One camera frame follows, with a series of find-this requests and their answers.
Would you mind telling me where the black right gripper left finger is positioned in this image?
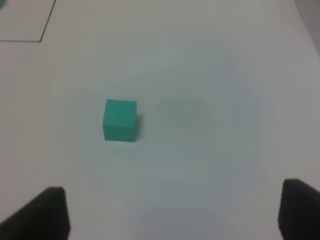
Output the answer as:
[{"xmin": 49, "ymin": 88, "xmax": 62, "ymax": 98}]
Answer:
[{"xmin": 0, "ymin": 186, "xmax": 71, "ymax": 240}]

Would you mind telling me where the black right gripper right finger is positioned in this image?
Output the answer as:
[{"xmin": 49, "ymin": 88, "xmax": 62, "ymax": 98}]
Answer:
[{"xmin": 277, "ymin": 178, "xmax": 320, "ymax": 240}]

